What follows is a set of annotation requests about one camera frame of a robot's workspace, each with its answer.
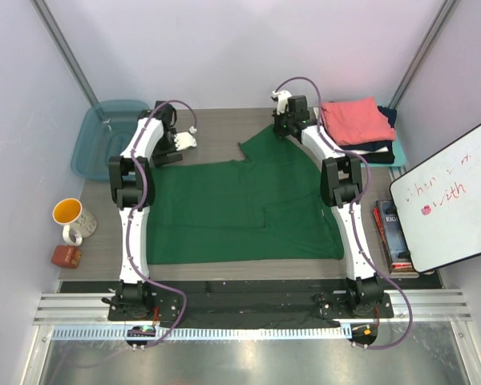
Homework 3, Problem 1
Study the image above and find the aluminium extrusion rail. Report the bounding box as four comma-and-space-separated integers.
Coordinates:
34, 289, 471, 329

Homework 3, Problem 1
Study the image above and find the white whiteboard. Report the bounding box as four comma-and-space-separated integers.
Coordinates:
390, 124, 481, 273

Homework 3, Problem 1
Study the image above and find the folded coral t shirt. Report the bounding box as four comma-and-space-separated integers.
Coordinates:
321, 97, 390, 146

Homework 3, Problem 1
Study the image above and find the dark blue book box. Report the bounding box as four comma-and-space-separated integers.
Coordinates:
376, 200, 410, 262

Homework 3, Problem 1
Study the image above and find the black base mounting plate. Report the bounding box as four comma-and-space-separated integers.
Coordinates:
60, 278, 440, 330

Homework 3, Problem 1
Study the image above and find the folded navy t shirt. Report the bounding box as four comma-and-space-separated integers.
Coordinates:
342, 105, 398, 149

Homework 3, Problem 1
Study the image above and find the folded white t shirt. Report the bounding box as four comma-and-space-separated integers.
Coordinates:
312, 106, 391, 158

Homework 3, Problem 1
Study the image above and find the aluminium corner post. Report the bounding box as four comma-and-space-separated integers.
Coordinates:
30, 0, 99, 106
388, 0, 459, 109

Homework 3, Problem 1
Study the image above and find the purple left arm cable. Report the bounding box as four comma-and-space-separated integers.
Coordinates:
127, 99, 197, 348

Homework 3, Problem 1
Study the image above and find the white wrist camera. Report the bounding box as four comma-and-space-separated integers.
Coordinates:
271, 90, 292, 115
174, 126, 197, 152

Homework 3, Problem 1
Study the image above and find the left aluminium corner post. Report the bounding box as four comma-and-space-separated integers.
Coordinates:
30, 0, 99, 106

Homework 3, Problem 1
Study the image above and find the white slotted cable duct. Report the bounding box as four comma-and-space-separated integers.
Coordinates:
51, 324, 352, 342

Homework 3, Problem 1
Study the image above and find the red brown block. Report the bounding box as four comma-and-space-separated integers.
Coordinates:
51, 245, 82, 269

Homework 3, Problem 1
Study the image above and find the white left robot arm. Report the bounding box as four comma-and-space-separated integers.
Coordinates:
108, 101, 183, 321

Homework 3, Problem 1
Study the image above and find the teal translucent plastic bin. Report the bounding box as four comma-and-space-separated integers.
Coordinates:
71, 99, 149, 182

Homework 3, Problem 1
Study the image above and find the pink whiteboard magnet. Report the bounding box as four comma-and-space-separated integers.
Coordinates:
422, 205, 431, 216

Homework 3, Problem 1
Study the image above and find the teal plastic tray lid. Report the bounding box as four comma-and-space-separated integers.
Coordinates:
354, 138, 406, 168

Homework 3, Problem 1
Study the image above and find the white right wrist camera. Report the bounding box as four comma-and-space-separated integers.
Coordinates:
271, 90, 292, 115

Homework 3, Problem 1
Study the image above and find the right aluminium corner post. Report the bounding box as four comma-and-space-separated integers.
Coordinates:
388, 0, 459, 109

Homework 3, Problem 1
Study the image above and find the white floral mug orange inside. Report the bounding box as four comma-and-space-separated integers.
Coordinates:
52, 198, 98, 246

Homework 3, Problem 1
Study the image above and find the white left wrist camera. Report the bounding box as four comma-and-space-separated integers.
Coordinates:
174, 126, 197, 152

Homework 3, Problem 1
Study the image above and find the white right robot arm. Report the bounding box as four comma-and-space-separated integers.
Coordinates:
271, 91, 384, 318

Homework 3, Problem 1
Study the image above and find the green t shirt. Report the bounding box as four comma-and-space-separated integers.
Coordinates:
147, 127, 344, 265

